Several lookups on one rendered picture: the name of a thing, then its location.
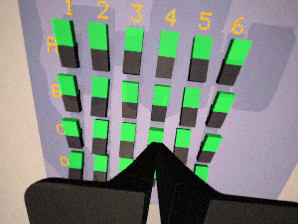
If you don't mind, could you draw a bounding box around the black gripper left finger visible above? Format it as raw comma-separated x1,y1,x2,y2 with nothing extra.
24,142,158,224

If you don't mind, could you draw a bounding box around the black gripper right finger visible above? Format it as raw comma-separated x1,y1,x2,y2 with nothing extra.
155,142,298,224

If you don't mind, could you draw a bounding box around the pale lavender switch panel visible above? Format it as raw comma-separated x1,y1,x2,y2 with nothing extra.
17,0,298,200

